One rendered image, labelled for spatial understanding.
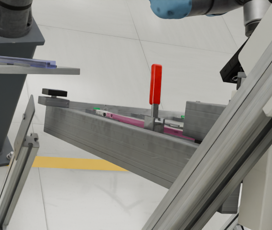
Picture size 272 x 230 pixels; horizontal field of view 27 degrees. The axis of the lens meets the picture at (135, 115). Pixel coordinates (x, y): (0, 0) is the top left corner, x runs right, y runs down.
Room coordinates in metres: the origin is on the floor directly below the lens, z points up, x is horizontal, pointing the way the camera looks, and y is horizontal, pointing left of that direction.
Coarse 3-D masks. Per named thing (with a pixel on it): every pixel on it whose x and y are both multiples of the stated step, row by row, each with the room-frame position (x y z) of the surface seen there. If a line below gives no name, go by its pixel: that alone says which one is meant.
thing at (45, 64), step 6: (0, 60) 0.73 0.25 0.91; (6, 60) 0.71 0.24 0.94; (12, 60) 0.69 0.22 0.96; (18, 60) 0.68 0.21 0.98; (24, 60) 0.66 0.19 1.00; (30, 60) 0.65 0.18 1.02; (36, 60) 0.63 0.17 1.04; (42, 60) 0.62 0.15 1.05; (48, 60) 0.62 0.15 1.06; (36, 66) 0.63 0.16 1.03; (42, 66) 0.61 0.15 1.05; (48, 66) 0.61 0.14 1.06; (54, 66) 0.61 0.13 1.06
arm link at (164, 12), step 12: (156, 0) 0.94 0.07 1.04; (168, 0) 0.93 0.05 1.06; (180, 0) 0.94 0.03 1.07; (192, 0) 0.96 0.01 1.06; (204, 0) 0.99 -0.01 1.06; (156, 12) 0.94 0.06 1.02; (168, 12) 0.93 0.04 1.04; (180, 12) 0.94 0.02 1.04; (192, 12) 0.97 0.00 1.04; (204, 12) 1.00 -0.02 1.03
